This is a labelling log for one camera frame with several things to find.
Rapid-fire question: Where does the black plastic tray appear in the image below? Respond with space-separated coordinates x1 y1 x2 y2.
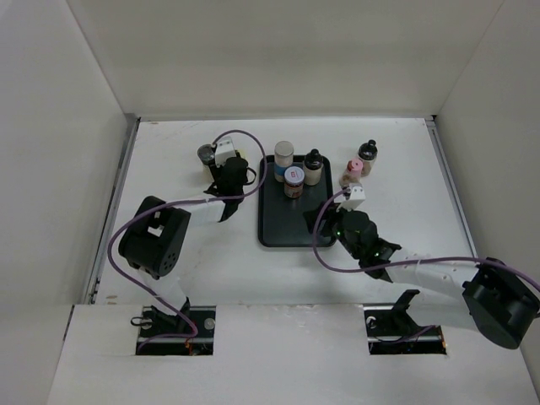
257 155 333 248

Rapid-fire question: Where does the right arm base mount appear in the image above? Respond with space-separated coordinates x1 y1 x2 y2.
363 289 446 355

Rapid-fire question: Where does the black cap brown spice bottle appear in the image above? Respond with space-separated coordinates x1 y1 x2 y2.
357 139 378 176

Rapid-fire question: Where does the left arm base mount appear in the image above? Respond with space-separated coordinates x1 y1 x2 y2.
130 301 217 357

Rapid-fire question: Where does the black cap white bottle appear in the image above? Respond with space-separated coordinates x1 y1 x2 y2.
303 148 323 186

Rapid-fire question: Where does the yellow cap spice bottle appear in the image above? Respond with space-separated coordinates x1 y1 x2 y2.
235 149 247 159

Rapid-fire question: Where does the pink cap spice bottle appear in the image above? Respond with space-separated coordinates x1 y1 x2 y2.
339 158 364 188

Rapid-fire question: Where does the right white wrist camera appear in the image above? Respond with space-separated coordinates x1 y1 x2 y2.
339 183 366 211

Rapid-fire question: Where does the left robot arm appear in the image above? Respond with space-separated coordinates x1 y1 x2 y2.
118 155 250 337

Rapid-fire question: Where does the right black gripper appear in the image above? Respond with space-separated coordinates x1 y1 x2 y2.
304 200 362 259

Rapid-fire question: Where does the red label lid jar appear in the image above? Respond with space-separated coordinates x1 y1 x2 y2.
283 165 305 198

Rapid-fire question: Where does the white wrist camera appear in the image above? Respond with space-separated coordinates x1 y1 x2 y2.
339 183 366 211
214 136 236 167

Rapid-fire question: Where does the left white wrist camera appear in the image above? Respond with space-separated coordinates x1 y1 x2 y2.
214 136 236 167

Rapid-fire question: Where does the clear dome lid jar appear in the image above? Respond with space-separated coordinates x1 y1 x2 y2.
197 143 217 183

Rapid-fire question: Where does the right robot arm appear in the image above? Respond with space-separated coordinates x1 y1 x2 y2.
303 200 539 349

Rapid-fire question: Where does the silver lid blue-label jar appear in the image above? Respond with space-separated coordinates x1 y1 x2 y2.
273 141 294 182

